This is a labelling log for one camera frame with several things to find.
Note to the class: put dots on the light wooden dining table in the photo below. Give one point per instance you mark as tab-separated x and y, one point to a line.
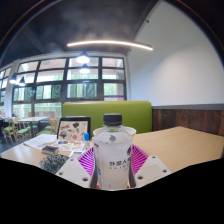
33	118

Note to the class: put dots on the small blue-capped bottle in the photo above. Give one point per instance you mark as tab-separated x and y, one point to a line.
86	141

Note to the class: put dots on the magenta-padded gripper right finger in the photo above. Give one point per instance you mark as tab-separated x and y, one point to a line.
151	170

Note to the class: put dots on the small dark box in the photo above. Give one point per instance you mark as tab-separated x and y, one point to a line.
50	150

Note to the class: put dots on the green upholstered bench backrest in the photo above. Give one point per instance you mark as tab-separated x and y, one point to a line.
133	115

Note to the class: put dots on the white-labelled black-capped drink bottle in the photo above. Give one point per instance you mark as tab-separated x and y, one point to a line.
112	160

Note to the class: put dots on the group of green-seated wooden chairs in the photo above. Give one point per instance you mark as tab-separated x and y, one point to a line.
23	130

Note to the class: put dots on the long linear ceiling light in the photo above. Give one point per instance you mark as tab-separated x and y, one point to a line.
110	43

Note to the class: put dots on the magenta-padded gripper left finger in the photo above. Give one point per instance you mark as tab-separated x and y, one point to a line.
71	171

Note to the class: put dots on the white bowl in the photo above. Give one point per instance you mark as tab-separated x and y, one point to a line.
130	130

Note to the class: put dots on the colourful sticker sheet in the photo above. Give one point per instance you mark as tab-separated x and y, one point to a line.
70	145

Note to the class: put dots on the white paper sheet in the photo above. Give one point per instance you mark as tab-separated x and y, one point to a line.
38	140

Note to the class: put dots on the group of pendant lamps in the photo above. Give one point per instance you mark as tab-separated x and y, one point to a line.
83	59

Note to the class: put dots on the black-framed tablet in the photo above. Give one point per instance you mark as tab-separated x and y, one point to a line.
73	128

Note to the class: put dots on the black-framed window wall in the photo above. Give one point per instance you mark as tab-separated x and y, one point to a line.
64	86

